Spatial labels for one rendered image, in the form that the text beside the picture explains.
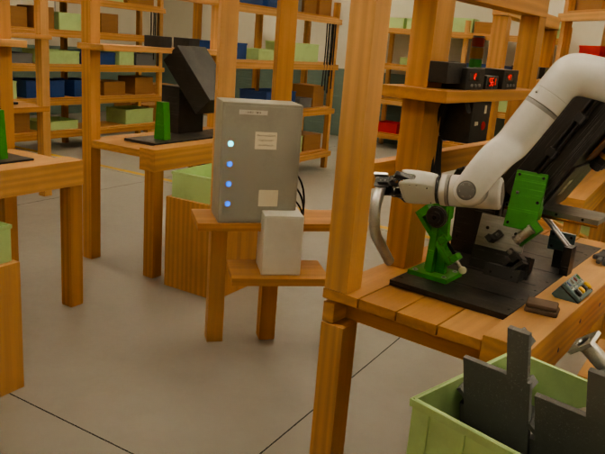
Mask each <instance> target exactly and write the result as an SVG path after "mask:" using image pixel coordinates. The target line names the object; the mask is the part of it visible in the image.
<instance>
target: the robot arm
mask: <svg viewBox="0 0 605 454"><path fill-rule="evenodd" d="M576 96H582V97H586V98H590V99H593V100H597V101H601V102H603V103H605V58H604V57H600V56H596V55H591V54H585V53H572V54H568V55H565V56H563V57H562V58H560V59H558V60H557V61H556V62H555V63H554V64H553V65H552V66H551V67H550V68H549V70H548V71H547V72H546V74H545V75H544V76H542V78H541V79H540V80H539V81H538V83H537V84H536V86H535V87H534V88H533V89H532V91H531V92H530V93H529V94H528V96H527V97H526V99H525V100H524V101H523V102H522V104H521V105H520V106H519V108H518V109H517V110H516V112H515V113H514V114H513V115H512V116H511V118H510V119H509V120H508V121H507V123H506V124H505V125H504V127H503V128H502V129H501V131H500V132H499V133H498V134H497V135H496V136H495V137H494V138H492V139H491V140H490V141H488V142H487V143H486V144H485V145H484V146H483V147H482V148H481V149H480V150H479V151H478V152H477V153H476V155H475V156H474V157H473V159H472V160H471V161H470V162H469V164H468V165H467V166H466V168H465V169H464V171H463V172H462V173H461V175H452V174H443V175H442V176H439V175H438V174H435V173H431V172H427V171H420V170H412V169H403V170H402V172H400V171H396V172H395V173H394V175H393V176H389V177H379V176H377V177H376V178H375V183H374V186H378V187H386V189H385V193H384V195H392V197H398V198H399V199H402V200H403V202H404V203H410V204H440V205H443V206H454V207H466V208H478V209H491V210H500V209H501V207H502V204H503V199H504V180H503V178H502V177H501V176H502V175H503V174H504V173H505V172H506V171H507V170H508V169H509V168H510V167H511V166H512V165H514V164H515V163H516V162H517V161H519V160H520V159H522V158H523V157H525V156H526V155H527V153H528V152H529V151H530V150H531V149H532V148H533V147H534V145H535V144H536V143H537V142H538V140H539V139H540V138H541V137H542V136H543V134H544V133H545V132H546V131H547V129H548V128H549V127H550V126H551V124H552V123H553V122H554V121H555V119H556V118H557V117H558V116H559V114H560V113H561V112H562V111H563V110H564V109H565V108H566V106H567V105H568V104H569V103H570V102H571V100H572V99H573V98H574V97H576ZM397 180H398V183H395V182H396V181H397Z"/></svg>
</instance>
